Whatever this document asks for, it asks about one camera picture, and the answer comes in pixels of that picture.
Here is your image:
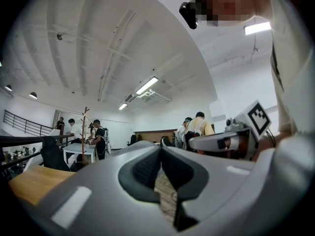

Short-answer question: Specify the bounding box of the thin black stair railing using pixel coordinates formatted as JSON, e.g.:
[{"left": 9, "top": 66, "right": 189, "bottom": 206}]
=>
[{"left": 3, "top": 109, "right": 54, "bottom": 138}]

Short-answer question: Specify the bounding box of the person's beige shirt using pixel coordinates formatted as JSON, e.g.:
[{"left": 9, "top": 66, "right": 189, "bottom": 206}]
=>
[{"left": 254, "top": 0, "right": 315, "bottom": 139}]

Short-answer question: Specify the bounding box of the black office chair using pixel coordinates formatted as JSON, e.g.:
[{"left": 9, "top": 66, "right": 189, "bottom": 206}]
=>
[
  {"left": 40, "top": 135, "right": 71, "bottom": 173},
  {"left": 126, "top": 134, "right": 138, "bottom": 147}
]

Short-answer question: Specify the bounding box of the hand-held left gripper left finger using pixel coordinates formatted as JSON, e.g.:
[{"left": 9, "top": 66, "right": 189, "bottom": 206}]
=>
[{"left": 31, "top": 146, "right": 183, "bottom": 236}]

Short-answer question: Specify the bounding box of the black metal railing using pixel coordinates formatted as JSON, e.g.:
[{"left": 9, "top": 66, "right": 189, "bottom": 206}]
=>
[{"left": 0, "top": 133, "right": 75, "bottom": 176}]

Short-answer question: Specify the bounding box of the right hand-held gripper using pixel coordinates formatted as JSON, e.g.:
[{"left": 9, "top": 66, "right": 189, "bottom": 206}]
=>
[{"left": 188, "top": 99, "right": 273, "bottom": 161}]

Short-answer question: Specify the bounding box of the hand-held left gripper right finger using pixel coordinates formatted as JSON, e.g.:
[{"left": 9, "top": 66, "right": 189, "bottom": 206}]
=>
[{"left": 161, "top": 131, "right": 315, "bottom": 236}]

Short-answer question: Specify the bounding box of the wooden table with white frame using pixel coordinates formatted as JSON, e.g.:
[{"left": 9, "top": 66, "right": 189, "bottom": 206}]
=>
[{"left": 8, "top": 165, "right": 77, "bottom": 206}]

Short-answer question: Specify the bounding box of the black mesh chair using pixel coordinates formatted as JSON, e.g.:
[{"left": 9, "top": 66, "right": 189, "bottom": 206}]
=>
[{"left": 161, "top": 136, "right": 176, "bottom": 148}]

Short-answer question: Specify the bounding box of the person's face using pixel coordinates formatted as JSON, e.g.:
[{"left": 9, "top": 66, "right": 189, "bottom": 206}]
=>
[{"left": 196, "top": 0, "right": 274, "bottom": 27}]

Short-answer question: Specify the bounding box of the black head camera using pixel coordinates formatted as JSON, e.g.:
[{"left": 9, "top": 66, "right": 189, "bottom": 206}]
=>
[{"left": 178, "top": 0, "right": 207, "bottom": 30}]

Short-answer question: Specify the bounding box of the ceiling air vent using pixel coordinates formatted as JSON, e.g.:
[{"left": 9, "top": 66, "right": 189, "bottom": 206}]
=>
[{"left": 124, "top": 92, "right": 138, "bottom": 104}]

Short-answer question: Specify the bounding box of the grey jacket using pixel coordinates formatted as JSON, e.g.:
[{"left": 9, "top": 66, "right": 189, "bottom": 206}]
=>
[{"left": 112, "top": 140, "right": 163, "bottom": 157}]

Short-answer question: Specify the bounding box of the person's right forearm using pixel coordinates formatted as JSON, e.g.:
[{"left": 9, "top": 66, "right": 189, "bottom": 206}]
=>
[{"left": 252, "top": 132, "right": 283, "bottom": 162}]

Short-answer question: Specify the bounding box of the wooden coat rack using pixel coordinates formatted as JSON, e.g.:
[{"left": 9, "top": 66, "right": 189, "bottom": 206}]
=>
[{"left": 80, "top": 106, "right": 91, "bottom": 166}]

